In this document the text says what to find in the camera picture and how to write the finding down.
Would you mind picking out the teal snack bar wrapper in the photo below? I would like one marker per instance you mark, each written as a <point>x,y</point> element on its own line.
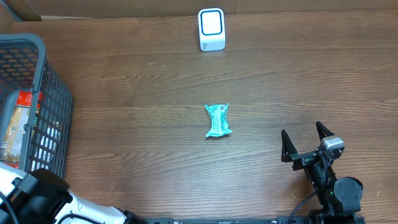
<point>219,120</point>

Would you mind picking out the grey plastic shopping basket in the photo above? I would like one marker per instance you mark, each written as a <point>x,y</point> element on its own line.
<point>24,67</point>

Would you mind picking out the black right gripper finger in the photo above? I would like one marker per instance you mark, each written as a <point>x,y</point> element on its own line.
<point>323,132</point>
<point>288,149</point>

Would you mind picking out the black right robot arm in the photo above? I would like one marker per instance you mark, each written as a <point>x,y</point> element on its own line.
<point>339,197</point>

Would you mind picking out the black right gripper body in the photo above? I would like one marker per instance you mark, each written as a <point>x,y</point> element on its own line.
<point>318,173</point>

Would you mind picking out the orange pasta package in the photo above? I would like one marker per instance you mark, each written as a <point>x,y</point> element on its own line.
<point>15,116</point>

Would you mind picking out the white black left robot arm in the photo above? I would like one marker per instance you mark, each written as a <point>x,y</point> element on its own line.
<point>40,196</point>

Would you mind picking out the white barcode scanner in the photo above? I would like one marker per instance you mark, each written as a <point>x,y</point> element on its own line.
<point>211,29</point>

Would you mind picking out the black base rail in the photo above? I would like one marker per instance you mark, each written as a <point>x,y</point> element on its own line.
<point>248,221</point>

